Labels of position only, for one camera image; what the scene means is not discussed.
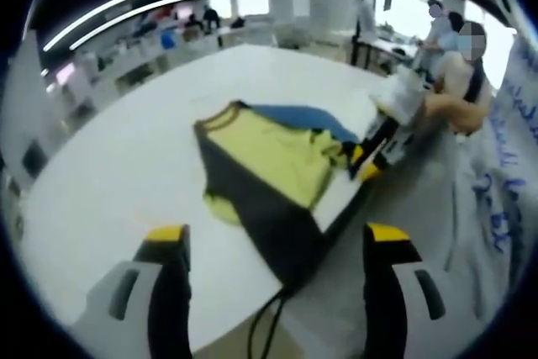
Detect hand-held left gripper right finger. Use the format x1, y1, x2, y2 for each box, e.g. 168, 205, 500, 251
361, 222, 448, 359

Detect person's pale printed clothing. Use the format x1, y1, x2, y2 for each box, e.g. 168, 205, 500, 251
445, 34, 538, 322

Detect yellow grey blue garment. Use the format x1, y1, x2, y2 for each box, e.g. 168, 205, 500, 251
193, 100, 362, 288

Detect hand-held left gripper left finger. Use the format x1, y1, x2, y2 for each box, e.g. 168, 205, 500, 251
86, 224, 195, 359

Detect black cable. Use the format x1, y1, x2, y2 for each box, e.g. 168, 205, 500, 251
246, 287, 292, 359

